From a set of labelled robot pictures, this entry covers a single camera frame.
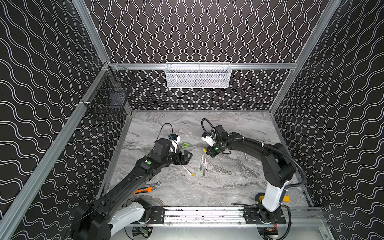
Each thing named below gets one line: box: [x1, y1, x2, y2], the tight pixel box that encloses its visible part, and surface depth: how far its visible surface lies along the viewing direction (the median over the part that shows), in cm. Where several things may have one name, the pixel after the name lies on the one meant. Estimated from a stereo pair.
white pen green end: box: [202, 158, 207, 178], surface depth 92 cm
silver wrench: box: [144, 181, 162, 186], surface depth 87 cm
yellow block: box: [283, 195, 291, 203], surface depth 81 cm
